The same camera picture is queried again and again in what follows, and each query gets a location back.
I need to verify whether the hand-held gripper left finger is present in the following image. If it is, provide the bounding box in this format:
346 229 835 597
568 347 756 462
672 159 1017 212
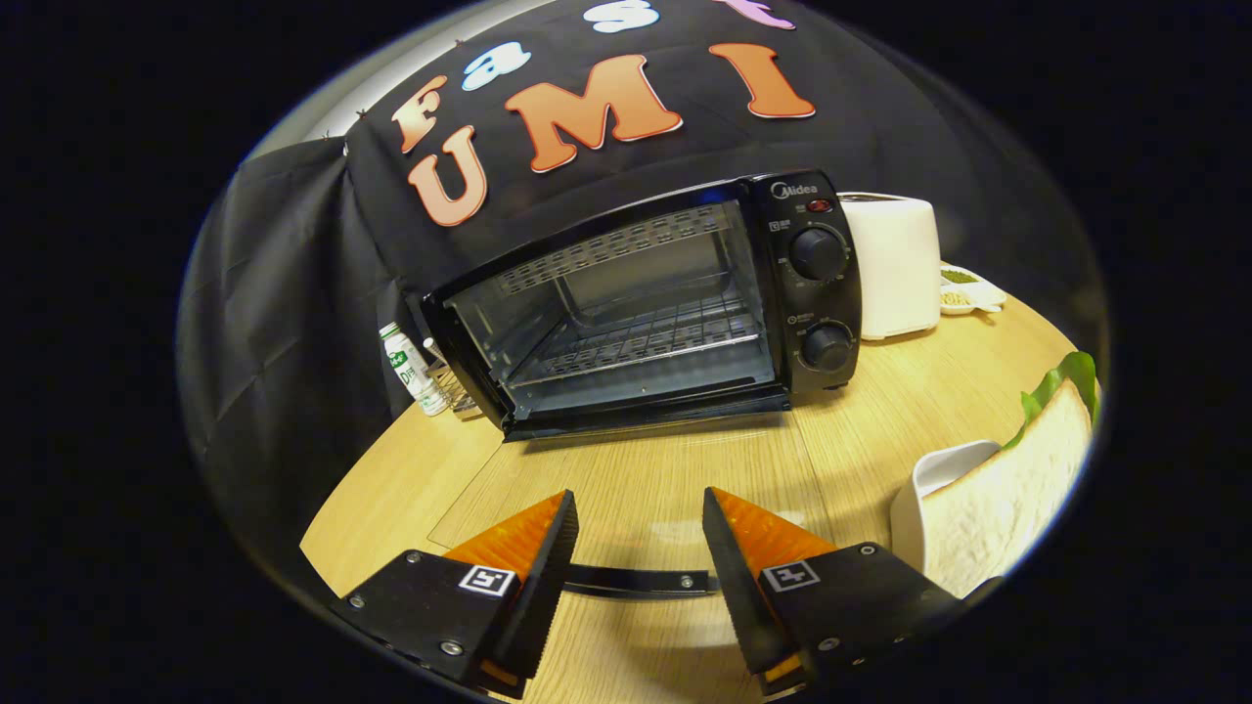
328 489 580 700

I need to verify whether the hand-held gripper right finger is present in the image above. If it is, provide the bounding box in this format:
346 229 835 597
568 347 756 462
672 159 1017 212
702 486 1004 697

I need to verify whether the small white green-label bottle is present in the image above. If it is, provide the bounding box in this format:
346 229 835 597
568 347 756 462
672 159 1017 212
379 322 449 418

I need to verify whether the lettuce bread sandwich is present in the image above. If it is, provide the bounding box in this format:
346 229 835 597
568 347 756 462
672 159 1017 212
919 350 1101 599

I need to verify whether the small white sectioned dish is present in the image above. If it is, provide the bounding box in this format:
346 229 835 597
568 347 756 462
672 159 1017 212
939 262 1008 316

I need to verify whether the white sandwich dish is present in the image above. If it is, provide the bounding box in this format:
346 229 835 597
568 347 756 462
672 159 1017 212
890 440 1004 578

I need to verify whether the white pop-up toaster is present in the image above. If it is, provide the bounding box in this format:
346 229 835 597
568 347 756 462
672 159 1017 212
839 192 943 341

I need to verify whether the black toaster oven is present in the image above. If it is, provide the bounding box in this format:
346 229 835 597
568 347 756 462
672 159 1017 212
421 168 864 599

